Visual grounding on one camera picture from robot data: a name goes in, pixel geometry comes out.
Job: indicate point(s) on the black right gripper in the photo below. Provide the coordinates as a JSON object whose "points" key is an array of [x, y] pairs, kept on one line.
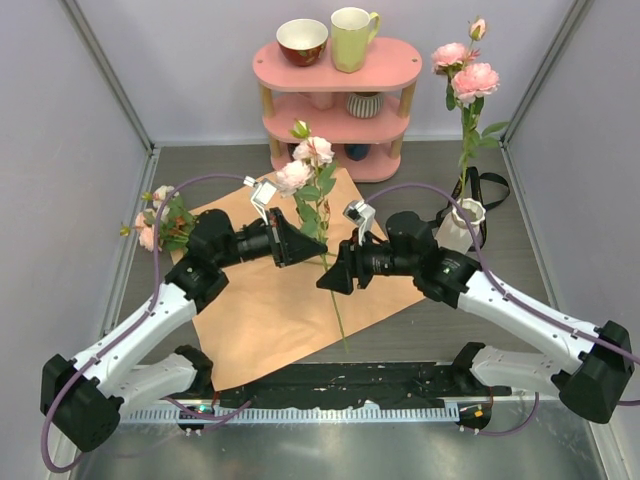
{"points": [[349, 265]]}

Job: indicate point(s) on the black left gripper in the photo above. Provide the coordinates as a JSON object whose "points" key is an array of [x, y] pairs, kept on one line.
{"points": [[287, 244]]}

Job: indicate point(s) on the pink rose stem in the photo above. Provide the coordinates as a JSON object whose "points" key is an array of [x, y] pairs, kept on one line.
{"points": [[309, 179], [469, 82]]}

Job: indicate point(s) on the green orange wrapping paper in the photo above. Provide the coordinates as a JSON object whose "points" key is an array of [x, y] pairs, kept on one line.
{"points": [[268, 317]]}

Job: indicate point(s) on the pink artificial flower bouquet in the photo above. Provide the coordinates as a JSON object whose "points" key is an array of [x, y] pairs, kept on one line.
{"points": [[165, 224]]}

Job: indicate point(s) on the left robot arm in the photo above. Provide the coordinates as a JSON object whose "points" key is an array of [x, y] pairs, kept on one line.
{"points": [[86, 396]]}

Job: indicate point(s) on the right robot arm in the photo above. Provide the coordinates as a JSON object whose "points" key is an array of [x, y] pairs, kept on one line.
{"points": [[587, 367]]}

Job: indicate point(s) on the white ribbed vase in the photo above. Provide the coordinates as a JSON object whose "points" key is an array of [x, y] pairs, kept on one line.
{"points": [[454, 234]]}

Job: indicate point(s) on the dark green mug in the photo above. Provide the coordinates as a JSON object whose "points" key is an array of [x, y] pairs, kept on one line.
{"points": [[291, 147]]}

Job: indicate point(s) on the dark blue cup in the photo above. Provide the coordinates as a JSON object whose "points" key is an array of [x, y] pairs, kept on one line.
{"points": [[357, 152]]}

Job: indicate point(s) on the pink mug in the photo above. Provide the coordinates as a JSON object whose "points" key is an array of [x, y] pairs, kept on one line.
{"points": [[319, 100]]}

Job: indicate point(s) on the pink three-tier shelf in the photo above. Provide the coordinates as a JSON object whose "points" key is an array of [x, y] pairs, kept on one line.
{"points": [[392, 67]]}

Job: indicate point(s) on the striped grey cup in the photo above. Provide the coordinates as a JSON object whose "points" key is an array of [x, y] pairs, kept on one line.
{"points": [[364, 105]]}

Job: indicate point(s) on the red white bowl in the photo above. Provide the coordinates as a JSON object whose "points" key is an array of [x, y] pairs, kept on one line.
{"points": [[302, 41]]}

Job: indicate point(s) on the yellow ceramic mug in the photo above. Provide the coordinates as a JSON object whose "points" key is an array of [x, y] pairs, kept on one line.
{"points": [[352, 31]]}

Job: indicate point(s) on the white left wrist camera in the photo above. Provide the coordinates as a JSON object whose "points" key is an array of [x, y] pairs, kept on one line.
{"points": [[262, 191]]}

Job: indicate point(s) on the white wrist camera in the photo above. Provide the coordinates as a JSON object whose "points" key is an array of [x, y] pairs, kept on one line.
{"points": [[262, 191], [362, 215]]}

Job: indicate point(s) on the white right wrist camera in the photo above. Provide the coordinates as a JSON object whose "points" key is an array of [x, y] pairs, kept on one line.
{"points": [[362, 215]]}

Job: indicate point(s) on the white slotted cable duct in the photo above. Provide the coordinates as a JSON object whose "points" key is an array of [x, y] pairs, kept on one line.
{"points": [[370, 412]]}

